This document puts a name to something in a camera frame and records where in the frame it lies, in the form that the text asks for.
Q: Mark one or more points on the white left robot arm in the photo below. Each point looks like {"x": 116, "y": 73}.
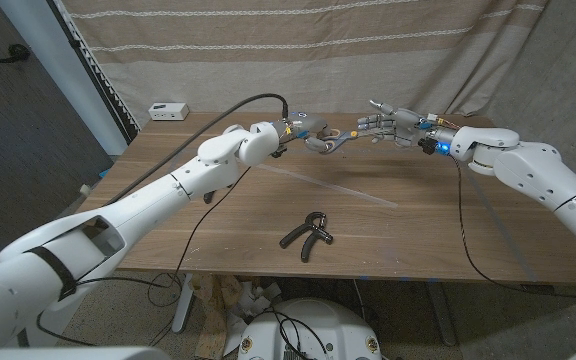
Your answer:
{"x": 143, "y": 205}

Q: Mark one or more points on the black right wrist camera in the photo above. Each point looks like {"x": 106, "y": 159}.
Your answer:
{"x": 429, "y": 146}

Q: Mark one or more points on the crumpled white paper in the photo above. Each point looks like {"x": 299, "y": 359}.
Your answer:
{"x": 253, "y": 305}

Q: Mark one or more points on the beige striped curtain backdrop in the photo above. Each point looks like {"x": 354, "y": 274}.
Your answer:
{"x": 288, "y": 50}

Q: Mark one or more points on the white door frame post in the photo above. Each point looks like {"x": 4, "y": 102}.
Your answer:
{"x": 68, "y": 75}

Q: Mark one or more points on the grey table leg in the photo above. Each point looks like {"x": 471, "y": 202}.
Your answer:
{"x": 442, "y": 315}

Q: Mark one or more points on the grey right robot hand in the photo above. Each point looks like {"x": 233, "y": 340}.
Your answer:
{"x": 410, "y": 125}

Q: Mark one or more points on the black zigzag curtain rail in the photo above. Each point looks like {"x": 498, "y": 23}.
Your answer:
{"x": 93, "y": 75}

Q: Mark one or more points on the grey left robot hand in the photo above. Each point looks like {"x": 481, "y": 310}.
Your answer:
{"x": 313, "y": 125}

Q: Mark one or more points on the dark grey door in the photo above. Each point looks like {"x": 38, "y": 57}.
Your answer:
{"x": 18, "y": 150}

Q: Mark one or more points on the small blue object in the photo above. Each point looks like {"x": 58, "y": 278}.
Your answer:
{"x": 104, "y": 173}

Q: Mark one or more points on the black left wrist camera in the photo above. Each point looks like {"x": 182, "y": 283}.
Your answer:
{"x": 279, "y": 151}

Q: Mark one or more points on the white power strip box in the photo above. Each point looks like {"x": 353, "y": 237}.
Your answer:
{"x": 168, "y": 111}

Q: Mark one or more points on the stretched clear tape strip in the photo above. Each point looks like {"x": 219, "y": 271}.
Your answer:
{"x": 328, "y": 185}

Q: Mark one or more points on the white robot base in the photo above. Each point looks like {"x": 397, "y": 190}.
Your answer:
{"x": 328, "y": 320}

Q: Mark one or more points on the white table leg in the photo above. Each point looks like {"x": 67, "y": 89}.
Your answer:
{"x": 184, "y": 305}

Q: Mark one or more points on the brown cardboard piece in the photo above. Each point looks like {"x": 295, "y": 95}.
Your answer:
{"x": 213, "y": 325}

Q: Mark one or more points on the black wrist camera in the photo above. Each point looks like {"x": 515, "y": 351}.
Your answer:
{"x": 279, "y": 151}
{"x": 429, "y": 146}

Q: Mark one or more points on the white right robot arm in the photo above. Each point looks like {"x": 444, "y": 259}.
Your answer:
{"x": 533, "y": 170}

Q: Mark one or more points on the small white roll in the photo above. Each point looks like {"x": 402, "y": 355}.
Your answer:
{"x": 85, "y": 190}

